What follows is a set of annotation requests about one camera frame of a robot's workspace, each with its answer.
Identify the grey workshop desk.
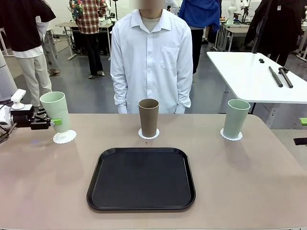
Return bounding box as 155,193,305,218
55,22,113,60
215,23,250,52

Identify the sage green tall cup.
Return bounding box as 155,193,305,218
223,99,251,139

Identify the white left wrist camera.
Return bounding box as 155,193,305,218
11,88,26,110

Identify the person in white shirt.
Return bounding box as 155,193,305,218
110,0,194,115

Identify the person in grey trousers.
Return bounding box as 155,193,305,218
35,15,60,76

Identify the person in blue jacket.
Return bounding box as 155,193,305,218
178,0,221,75

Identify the person in black top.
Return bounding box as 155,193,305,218
0,0,57,107

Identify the white scalloped paper coaster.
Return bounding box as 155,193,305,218
220,128,244,142
52,129,78,144
138,128,160,140

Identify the pale mint tall cup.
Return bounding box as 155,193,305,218
39,92,71,134

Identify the brown tall cup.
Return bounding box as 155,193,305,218
138,98,160,138

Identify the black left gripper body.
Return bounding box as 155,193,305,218
10,104,35,130

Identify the black bag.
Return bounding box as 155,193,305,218
207,25,217,45

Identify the white cylindrical air purifier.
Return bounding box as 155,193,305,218
0,50,18,101

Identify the person's right forearm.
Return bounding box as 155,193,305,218
112,76,129,115

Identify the black plastic serving tray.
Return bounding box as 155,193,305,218
86,147,197,212

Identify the black rod with crosspiece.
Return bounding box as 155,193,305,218
278,67,294,89

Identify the thin black camera cable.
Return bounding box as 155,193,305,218
0,121,18,144

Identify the person's left forearm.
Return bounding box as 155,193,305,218
176,76,193,115

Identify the person in plaid shirt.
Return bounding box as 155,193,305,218
69,0,108,79

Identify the black hanging coat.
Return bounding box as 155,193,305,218
243,0,303,67

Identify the white side table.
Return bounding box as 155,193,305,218
206,51,307,125

